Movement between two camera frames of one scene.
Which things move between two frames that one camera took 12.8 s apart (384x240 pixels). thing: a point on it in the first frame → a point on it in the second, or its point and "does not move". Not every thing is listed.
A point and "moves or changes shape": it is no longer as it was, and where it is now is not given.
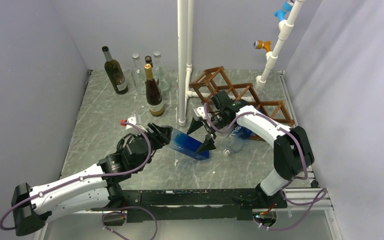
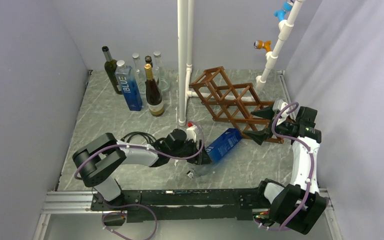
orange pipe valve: [260, 44] does not move
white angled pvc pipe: [285, 27] does not move
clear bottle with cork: [138, 75] does not move
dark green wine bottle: [114, 69] does not move
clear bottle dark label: [161, 75] does not move
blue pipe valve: [281, 14] does not move
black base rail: [147, 205] does not move
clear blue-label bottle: [234, 140] moves or changes shape
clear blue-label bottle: [183, 143] moves or changes shape
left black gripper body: [156, 141] → [188, 149]
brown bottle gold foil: [153, 95] does not move
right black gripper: [208, 144] → [259, 136]
